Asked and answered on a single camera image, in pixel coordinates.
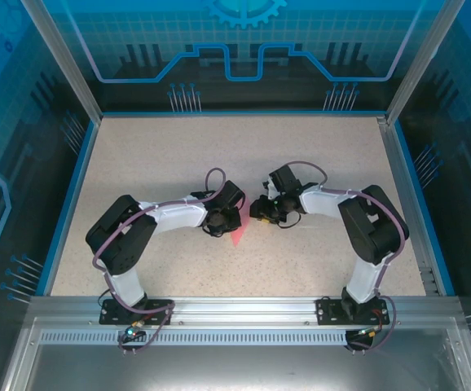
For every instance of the pink paper sheet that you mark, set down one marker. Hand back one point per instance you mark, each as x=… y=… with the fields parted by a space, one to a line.
x=239 y=234

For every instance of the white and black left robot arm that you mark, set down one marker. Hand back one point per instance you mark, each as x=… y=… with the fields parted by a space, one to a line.
x=127 y=285

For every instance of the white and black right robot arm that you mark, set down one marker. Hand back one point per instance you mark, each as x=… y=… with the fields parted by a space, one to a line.
x=366 y=277

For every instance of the grey metal panel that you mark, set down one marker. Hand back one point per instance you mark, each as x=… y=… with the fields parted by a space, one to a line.
x=235 y=366

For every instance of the aluminium mounting rail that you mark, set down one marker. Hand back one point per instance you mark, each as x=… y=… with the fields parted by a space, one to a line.
x=239 y=309

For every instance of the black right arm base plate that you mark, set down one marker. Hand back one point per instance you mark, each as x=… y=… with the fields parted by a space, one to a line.
x=329 y=311

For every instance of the aluminium side rail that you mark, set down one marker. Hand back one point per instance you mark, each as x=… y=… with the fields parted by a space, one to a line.
x=396 y=163

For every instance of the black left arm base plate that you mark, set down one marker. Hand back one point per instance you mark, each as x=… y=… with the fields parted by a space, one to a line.
x=109 y=315

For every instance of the aluminium frame post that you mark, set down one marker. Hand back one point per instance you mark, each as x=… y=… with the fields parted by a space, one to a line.
x=420 y=61
x=68 y=61

